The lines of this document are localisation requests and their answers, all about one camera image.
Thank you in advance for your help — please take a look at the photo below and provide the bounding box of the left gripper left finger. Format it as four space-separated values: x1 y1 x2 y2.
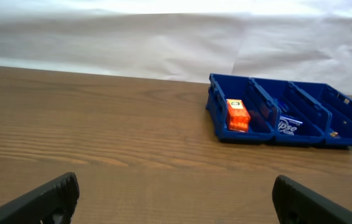
0 172 80 224

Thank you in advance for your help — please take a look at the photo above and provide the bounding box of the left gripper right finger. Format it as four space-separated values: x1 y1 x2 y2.
271 174 352 224

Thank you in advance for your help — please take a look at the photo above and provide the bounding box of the blue candy pack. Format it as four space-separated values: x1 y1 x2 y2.
277 114 304 136

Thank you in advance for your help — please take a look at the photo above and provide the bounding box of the blue tray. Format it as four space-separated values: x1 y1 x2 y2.
205 73 352 147

